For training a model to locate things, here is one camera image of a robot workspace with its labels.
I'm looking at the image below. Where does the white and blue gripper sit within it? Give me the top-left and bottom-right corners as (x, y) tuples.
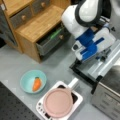
(72, 27), (111, 61)

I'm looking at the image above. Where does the orange carrot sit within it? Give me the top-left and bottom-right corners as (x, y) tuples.
(32, 77), (41, 92)

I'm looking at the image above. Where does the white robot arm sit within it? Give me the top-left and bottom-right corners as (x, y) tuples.
(61, 0), (114, 61)

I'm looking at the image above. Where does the open grey metal drawer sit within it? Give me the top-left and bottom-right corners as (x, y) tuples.
(36, 24), (65, 56)

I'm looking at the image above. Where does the green vegetable in drawer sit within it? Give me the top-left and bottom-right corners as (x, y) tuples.
(50, 30), (61, 39)

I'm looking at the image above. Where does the white induction cooker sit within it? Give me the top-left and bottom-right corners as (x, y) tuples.
(36, 78), (83, 120)

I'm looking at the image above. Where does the silver toaster oven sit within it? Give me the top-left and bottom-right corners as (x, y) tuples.
(92, 65), (120, 120)

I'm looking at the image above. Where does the wooden drawer cabinet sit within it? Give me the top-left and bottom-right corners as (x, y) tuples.
(0, 0), (71, 62)

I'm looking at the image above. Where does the pink frying pan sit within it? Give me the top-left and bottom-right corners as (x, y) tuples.
(43, 88), (73, 118)

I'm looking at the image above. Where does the light blue bowl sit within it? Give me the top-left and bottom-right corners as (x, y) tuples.
(20, 70), (47, 94)

